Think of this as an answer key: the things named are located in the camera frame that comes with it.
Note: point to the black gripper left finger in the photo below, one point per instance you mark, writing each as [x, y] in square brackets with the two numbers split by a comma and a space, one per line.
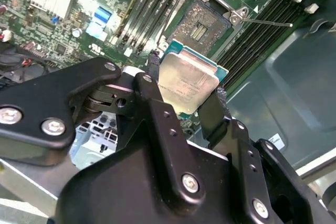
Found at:
[39, 103]

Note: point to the thin metal locking lever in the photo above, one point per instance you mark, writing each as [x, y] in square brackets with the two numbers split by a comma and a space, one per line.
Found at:
[267, 22]

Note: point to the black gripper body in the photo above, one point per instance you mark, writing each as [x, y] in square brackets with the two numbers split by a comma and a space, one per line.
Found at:
[118, 195]

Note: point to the silver CPU green edge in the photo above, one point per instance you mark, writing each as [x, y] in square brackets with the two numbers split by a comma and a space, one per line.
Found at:
[186, 77]

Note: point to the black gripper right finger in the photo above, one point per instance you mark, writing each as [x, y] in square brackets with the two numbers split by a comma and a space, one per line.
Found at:
[252, 169]

